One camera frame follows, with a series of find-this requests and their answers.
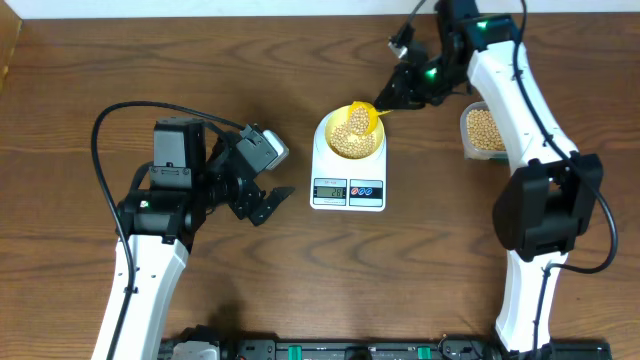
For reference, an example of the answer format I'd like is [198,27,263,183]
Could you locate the yellow measuring scoop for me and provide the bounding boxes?
[347,101,389,136]

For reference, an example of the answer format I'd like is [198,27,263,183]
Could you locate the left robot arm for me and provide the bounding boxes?
[92,118,293,359]

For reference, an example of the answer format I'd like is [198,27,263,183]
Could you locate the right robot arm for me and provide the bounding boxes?
[374,1,611,359]

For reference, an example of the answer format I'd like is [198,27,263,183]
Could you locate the pale yellow bowl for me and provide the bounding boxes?
[324,105,385,157]

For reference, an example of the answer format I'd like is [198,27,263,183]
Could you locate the soybeans in bowl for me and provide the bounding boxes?
[329,115,377,159]

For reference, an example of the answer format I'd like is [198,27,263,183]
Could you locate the white digital kitchen scale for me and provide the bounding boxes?
[309,110,387,212]

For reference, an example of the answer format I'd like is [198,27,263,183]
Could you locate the soybeans in container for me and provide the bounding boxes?
[466,109,505,151]

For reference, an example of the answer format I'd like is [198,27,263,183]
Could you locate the clear plastic container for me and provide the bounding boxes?
[460,102,508,162]

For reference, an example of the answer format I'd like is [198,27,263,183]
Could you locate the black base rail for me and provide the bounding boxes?
[157,327,612,360]

